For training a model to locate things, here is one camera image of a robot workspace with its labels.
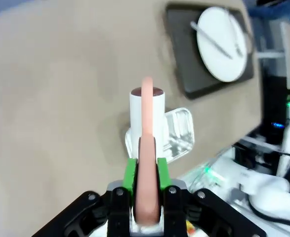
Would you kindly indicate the left gripper black green right finger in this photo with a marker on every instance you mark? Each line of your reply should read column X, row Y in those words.
column 174, row 212

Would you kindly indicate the left gripper black green left finger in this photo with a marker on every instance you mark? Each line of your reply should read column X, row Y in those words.
column 115, row 212

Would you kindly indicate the pink lint roller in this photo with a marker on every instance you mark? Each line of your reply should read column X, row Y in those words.
column 147, row 185

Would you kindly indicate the black serving tray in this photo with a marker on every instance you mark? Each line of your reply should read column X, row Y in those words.
column 184, row 61

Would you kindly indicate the silver metal tray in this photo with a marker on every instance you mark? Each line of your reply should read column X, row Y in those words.
column 181, row 133

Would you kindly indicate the person in denim jacket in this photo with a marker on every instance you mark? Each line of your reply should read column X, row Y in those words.
column 265, row 10

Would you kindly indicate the silver metal cutlery piece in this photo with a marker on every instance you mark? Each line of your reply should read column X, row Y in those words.
column 236, row 39
column 210, row 39

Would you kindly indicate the white round plate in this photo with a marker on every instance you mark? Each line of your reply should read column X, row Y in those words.
column 221, row 67

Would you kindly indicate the black computer tower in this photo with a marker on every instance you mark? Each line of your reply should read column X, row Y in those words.
column 274, row 98

